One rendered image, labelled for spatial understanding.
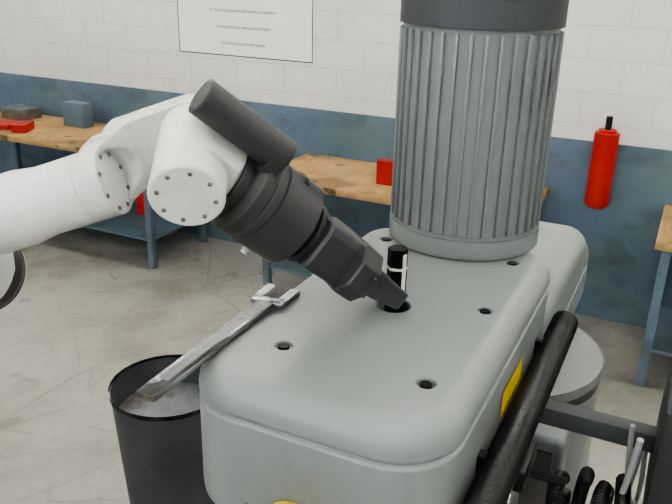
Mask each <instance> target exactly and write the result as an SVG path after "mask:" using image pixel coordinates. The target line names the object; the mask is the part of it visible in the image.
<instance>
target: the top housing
mask: <svg viewBox="0 0 672 504"><path fill-rule="evenodd" d="M406 248H407V247H406ZM407 249H408V262H407V277H406V293H407V294H408V297H407V299H406V300H405V308H404V312H401V313H390V312H386V311H385V305H384V304H382V303H380V302H378V301H376V300H374V299H372V298H370V297H368V296H365V297H364V298H362V297H361V298H358V299H356V300H353V301H348V300H346V299H345V298H343V297H342V296H340V295H339V294H337V293H336V292H334V291H333V290H332V289H331V288H330V287H329V286H328V284H327V283H326V282H325V281H324V280H322V279H321V278H319V277H318V276H316V275H315V274H313V275H312V276H310V277H309V278H308V279H306V280H305V281H304V282H302V283H301V284H300V285H298V286H297V287H296V288H294V289H297V290H300V296H299V297H298V298H297V299H295V300H294V301H293V302H292V303H290V304H289V305H288V306H285V307H284V308H283V309H276V308H272V309H271V310H270V311H269V312H268V313H266V314H265V315H264V316H263V317H261V318H260V319H259V320H258V321H256V322H255V323H254V324H253V325H251V326H250V327H249V328H248V329H246V330H245V331H244V332H242V333H241V334H240V335H239V336H237V337H236V338H235V339H234V340H232V341H231V342H230V343H229V344H227V345H226V346H225V347H224V348H222V349H221V350H220V351H219V352H217V353H216V354H215V355H214V356H212V357H211V358H210V359H208V360H207V361H206V362H205V363H203V364H202V365H201V369H200V373H199V388H200V392H199V393H200V412H201V431H202V451H203V470H204V482H205V487H206V490H207V493H208V495H209V497H210V498H211V500H212V501H213V502H214V503H215V504H244V503H246V504H273V503H275V502H278V501H288V502H292V503H295V504H461V503H462V502H463V499H464V498H465V495H466V494H467V491H468V490H469V487H470V485H471V483H472V481H473V479H474V477H475V471H476V462H477V456H478V453H479V451H480V449H484V450H488V448H489V446H490V444H491V442H492V440H493V438H494V436H495V434H496V432H497V430H498V428H499V426H500V424H501V422H502V419H503V418H504V416H505V413H506V411H507V410H508V407H509V405H510V403H511V401H512V399H513V397H514V395H515V393H516V391H517V389H518V387H519V384H520V383H521V381H522V379H523V376H524V374H525V372H526V370H527V368H528V366H529V364H530V362H531V360H532V358H533V354H534V347H535V340H536V338H537V336H539V337H542V332H543V325H544V318H545V311H546V304H547V297H548V290H549V289H548V286H549V282H550V272H549V269H548V267H547V265H546V264H545V263H544V262H543V261H542V260H541V259H540V258H539V257H537V256H535V255H533V254H530V253H525V254H523V255H521V256H518V257H515V258H511V259H506V260H499V261H486V262H470V261H457V260H449V259H442V258H437V257H432V256H429V255H425V254H422V253H419V252H416V251H413V250H411V249H409V248H407Z"/></svg>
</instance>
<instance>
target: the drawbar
mask: <svg viewBox="0 0 672 504"><path fill-rule="evenodd" d="M406 254H407V261H406V267H407V262H408V249H407V248H406V247H405V246H404V245H395V244H394V245H392V246H389V247H388V256H387V265H388V266H389V267H390V268H393V269H402V268H403V255H406ZM387 275H388V276H389V277H390V278H391V279H392V280H393V281H394V282H395V283H396V284H397V285H398V286H399V287H400V288H401V284H402V272H395V271H390V270H389V269H388V268H387ZM404 308H405V301H404V302H403V304H402V305H401V306H400V308H399V309H398V310H395V309H392V308H390V307H388V306H386V305H385V311H386V312H390V313H401V312H404Z"/></svg>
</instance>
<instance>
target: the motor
mask: <svg viewBox="0 0 672 504"><path fill-rule="evenodd" d="M568 6H569V0H401V11H400V21H401V22H404V24H402V25H401V26H400V37H399V56H398V75H397V94H396V113H395V132H394V151H393V170H392V189H391V207H390V208H391V211H390V220H389V232H390V234H391V235H392V237H393V238H394V239H395V240H396V241H397V242H399V243H400V244H401V245H404V246H405V247H407V248H409V249H411V250H413V251H416V252H419V253H422V254H425V255H429V256H432V257H437V258H442V259H449V260H457V261H470V262H486V261H499V260H506V259H511V258H515V257H518V256H521V255H523V254H525V253H527V252H528V251H530V250H531V249H533V248H534V247H535V246H536V244H537V241H538V233H539V225H540V224H539V221H540V215H541V208H542V200H543V193H544V185H545V177H546V170H547V162H548V155H549V147H550V140H551V132H552V124H553V117H554V109H555V102H556V94H557V87H558V79H559V72H560V64H561V56H562V49H563V41H564V34H565V32H563V31H561V29H562V28H565V27H566V22H567V14H568Z"/></svg>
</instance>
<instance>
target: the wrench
mask: <svg viewBox="0 0 672 504"><path fill-rule="evenodd" d="M274 292H275V285H274V284H270V283H268V284H267V285H266V286H264V287H263V288H261V289H260V290H259V291H257V292H256V293H255V294H254V295H253V296H252V297H251V298H250V302H251V303H253V304H251V305H250V306H249V307H247V308H246V309H245V310H243V311H242V312H241V313H239V314H238V315H236V316H235V317H234V318H232V319H231V320H230V321H228V322H227V323H226V324H224V325H223V326H222V327H220V328H219V329H218V330H216V331H215V332H214V333H212V334H211V335H210V336H208V337H207V338H206V339H204V340H203V341H202V342H200V343H199V344H198V345H196V346H195V347H194V348H192V349H191V350H190V351H188V352H187V353H186V354H184V355H183V356H182V357H180V358H179V359H178V360H176V361H175V362H174V363H172V364H171V365H170V366H168V367H167V368H166V369H164V370H163V371H162V372H160V373H159V374H158V375H156V376H155V377H154V378H152V379H151V380H150V381H148V382H147V383H146V384H144V385H143V386H141V387H140V388H139V389H137V390H136V397H138V398H141V399H144V400H148V401H151V402H156V401H157V400H158V399H159V398H161V397H162V396H163V395H164V394H166V393H167V392H168V391H169V390H171V389H172V388H173V387H174V386H176V385H177V384H178V383H180V382H181V381H182V380H183V379H185V378H186V377H187V376H188V375H190V374H191V373H192V372H193V371H195V370H196V369H197V368H198V367H200V366H201V365H202V364H203V363H205V362H206V361H207V360H208V359H210V358H211V357H212V356H214V355H215V354H216V353H217V352H219V351H220V350H221V349H222V348H224V347H225V346H226V345H227V344H229V343H230V342H231V341H232V340H234V339H235V338H236V337H237V336H239V335H240V334H241V333H242V332H244V331H245V330H246V329H248V328H249V327H250V326H251V325H253V324H254V323H255V322H256V321H258V320H259V319H260V318H261V317H263V316H264V315H265V314H266V313H268V312H269V311H270V310H271V309H272V308H276V309H283V308H284V307H285V306H288V305H289V304H290V303H292V302H293V301H294V300H295V299H297V298H298V297H299V296H300V290H297V289H290V290H289V291H288V292H286V293H285V294H284V295H283V296H281V297H280V298H279V299H276V298H272V297H269V296H270V295H271V294H273V293H274Z"/></svg>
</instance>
